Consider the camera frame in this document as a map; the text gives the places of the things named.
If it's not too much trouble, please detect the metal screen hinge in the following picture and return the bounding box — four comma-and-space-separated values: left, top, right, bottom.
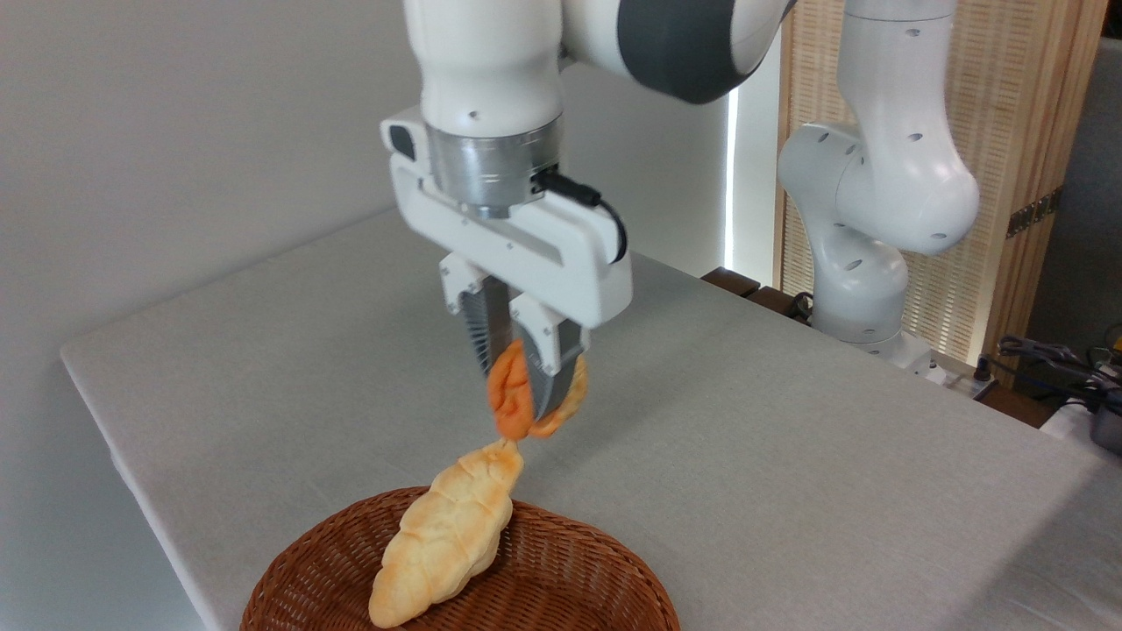
1006, 187, 1063, 239

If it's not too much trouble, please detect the brown wicker basket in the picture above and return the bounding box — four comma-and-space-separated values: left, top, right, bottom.
239, 487, 681, 631

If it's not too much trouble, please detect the wooden slatted screen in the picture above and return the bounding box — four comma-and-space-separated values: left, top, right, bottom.
774, 0, 1110, 378

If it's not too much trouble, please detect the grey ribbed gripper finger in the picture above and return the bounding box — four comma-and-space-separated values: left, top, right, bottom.
509, 294, 590, 422
439, 252, 514, 379

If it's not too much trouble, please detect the dark wooden base board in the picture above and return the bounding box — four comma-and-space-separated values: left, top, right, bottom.
701, 267, 814, 327

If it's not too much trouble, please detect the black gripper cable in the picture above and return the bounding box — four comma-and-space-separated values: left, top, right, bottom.
532, 168, 628, 266

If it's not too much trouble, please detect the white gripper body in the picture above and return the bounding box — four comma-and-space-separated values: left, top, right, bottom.
380, 107, 634, 330

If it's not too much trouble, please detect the black cable bundle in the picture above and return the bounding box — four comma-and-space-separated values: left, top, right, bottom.
997, 336, 1122, 408

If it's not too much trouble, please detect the long braided pale bread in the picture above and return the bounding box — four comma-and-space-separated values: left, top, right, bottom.
368, 438, 525, 629

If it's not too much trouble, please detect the small round orange bread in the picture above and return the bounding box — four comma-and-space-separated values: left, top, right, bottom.
486, 340, 589, 441

